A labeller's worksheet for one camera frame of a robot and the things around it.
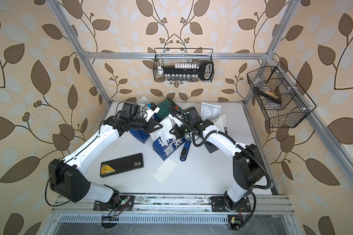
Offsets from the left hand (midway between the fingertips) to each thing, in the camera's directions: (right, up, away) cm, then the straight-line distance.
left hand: (158, 123), depth 77 cm
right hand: (+6, -5, +6) cm, 10 cm away
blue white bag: (+1, -7, +1) cm, 7 cm away
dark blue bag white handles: (+32, -17, +19) cm, 41 cm away
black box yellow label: (-24, -26, +10) cm, 36 cm away
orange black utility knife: (+9, +7, -5) cm, 12 cm away
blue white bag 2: (+8, -13, +10) cm, 18 cm away
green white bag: (+30, +6, +13) cm, 33 cm away
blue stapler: (+13, -21, +12) cm, 27 cm away
